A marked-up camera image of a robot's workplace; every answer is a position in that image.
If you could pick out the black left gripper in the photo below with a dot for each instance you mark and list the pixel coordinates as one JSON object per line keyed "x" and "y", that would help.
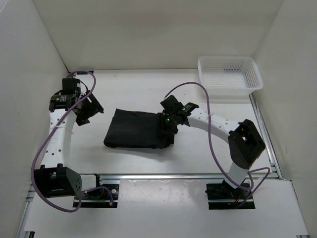
{"x": 94, "y": 108}

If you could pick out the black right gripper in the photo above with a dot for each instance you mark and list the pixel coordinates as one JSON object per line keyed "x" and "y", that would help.
{"x": 162, "y": 126}

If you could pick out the black trousers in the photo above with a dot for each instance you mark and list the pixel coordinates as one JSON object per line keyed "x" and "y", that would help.
{"x": 133, "y": 129}

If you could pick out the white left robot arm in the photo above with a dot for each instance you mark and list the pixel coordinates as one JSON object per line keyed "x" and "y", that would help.
{"x": 54, "y": 177}

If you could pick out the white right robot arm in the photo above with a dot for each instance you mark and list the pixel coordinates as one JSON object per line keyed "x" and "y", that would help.
{"x": 244, "y": 140}

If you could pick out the white plastic basket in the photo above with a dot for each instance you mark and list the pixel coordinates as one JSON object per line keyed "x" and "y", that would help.
{"x": 229, "y": 77}

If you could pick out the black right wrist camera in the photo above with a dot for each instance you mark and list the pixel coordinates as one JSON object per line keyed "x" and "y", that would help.
{"x": 171, "y": 105}

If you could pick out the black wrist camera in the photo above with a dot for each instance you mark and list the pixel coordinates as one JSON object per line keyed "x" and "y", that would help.
{"x": 71, "y": 86}
{"x": 171, "y": 105}

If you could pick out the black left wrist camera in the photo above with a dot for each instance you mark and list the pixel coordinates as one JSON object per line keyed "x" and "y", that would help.
{"x": 71, "y": 86}

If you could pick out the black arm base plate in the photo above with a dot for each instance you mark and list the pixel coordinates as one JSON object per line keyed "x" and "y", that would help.
{"x": 101, "y": 198}

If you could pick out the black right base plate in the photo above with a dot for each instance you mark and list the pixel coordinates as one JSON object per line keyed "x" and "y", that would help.
{"x": 224, "y": 197}

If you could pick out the aluminium frame rail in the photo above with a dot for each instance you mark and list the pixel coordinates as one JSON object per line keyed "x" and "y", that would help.
{"x": 161, "y": 176}

